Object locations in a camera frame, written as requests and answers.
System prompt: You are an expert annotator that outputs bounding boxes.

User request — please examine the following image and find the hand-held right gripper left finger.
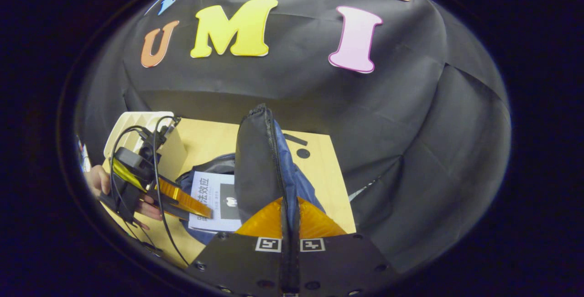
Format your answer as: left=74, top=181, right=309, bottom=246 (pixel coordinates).
left=183, top=192, right=292, bottom=297

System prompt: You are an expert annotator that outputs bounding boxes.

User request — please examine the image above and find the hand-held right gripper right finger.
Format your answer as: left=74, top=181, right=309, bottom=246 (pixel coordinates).
left=293, top=196, right=398, bottom=297

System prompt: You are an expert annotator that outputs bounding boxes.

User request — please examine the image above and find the pale blue book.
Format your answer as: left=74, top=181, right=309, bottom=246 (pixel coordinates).
left=188, top=171, right=243, bottom=234

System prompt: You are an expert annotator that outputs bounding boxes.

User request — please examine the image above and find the cream plastic bookshelf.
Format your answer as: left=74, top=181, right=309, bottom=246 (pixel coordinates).
left=104, top=111, right=188, bottom=184

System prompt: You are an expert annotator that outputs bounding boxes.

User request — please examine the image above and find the blue schoolbag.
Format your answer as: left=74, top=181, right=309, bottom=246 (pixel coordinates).
left=176, top=103, right=326, bottom=245

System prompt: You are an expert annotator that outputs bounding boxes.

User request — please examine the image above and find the black backdrop cloth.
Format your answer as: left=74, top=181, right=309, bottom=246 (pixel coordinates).
left=75, top=0, right=511, bottom=275

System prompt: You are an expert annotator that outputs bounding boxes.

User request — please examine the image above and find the black cable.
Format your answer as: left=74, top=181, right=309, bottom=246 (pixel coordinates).
left=109, top=115, right=191, bottom=266

